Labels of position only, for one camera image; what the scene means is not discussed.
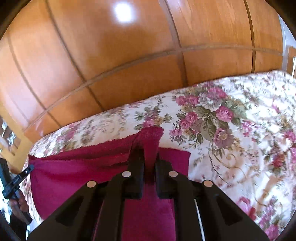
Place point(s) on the floral quilted bedspread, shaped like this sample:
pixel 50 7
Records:
pixel 239 131

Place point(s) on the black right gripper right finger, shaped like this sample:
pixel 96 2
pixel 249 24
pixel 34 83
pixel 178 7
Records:
pixel 202 210

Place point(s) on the person's left hand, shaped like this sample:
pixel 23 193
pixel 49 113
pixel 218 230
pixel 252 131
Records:
pixel 20 203

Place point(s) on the wooden wardrobe with shelves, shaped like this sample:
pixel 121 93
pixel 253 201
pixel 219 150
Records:
pixel 14 148

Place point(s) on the crimson red knit garment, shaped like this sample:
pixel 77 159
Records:
pixel 57 177

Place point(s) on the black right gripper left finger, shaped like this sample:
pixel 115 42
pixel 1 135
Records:
pixel 96 213

